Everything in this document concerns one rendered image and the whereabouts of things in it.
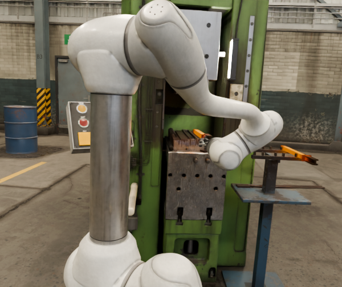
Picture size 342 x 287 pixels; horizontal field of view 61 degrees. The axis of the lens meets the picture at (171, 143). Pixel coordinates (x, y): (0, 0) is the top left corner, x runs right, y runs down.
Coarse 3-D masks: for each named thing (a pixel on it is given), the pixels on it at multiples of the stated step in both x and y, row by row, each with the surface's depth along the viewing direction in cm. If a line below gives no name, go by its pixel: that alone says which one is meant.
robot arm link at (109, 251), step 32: (96, 32) 63; (96, 64) 64; (128, 64) 62; (96, 96) 67; (128, 96) 69; (96, 128) 68; (128, 128) 71; (96, 160) 69; (128, 160) 72; (96, 192) 71; (128, 192) 75; (96, 224) 72; (96, 256) 70; (128, 256) 73
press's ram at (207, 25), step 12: (192, 12) 171; (204, 12) 171; (216, 12) 172; (192, 24) 172; (204, 24) 172; (216, 24) 173; (204, 36) 174; (216, 36) 174; (204, 48) 175; (216, 48) 175; (216, 60) 176; (216, 72) 178
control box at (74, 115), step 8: (72, 104) 159; (80, 104) 160; (88, 104) 163; (72, 112) 157; (80, 112) 159; (88, 112) 161; (72, 120) 155; (88, 120) 160; (72, 128) 154; (80, 128) 156; (88, 128) 158; (72, 136) 152; (72, 144) 151; (72, 152) 155; (80, 152) 157; (88, 152) 160
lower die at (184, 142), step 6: (180, 132) 214; (192, 132) 216; (174, 138) 189; (180, 138) 186; (186, 138) 185; (198, 138) 186; (174, 144) 184; (180, 144) 184; (186, 144) 184; (192, 144) 185; (198, 144) 185; (192, 150) 185; (198, 150) 186
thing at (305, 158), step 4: (284, 148) 183; (288, 148) 180; (288, 152) 177; (292, 152) 171; (296, 152) 167; (300, 156) 161; (304, 156) 156; (308, 156) 155; (304, 160) 156; (308, 160) 154; (312, 160) 148; (316, 160) 148; (312, 164) 148; (316, 164) 148
